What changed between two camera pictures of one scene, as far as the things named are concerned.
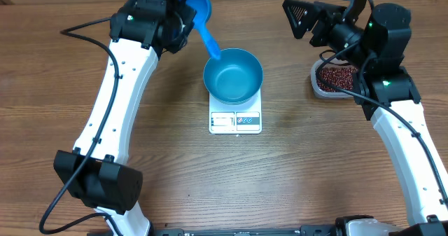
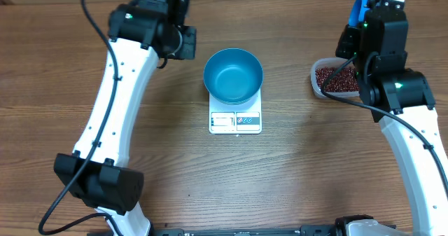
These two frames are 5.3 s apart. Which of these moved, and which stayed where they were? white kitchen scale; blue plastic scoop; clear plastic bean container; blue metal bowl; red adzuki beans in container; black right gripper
Moved: black right gripper; blue plastic scoop
Stayed: clear plastic bean container; blue metal bowl; red adzuki beans in container; white kitchen scale
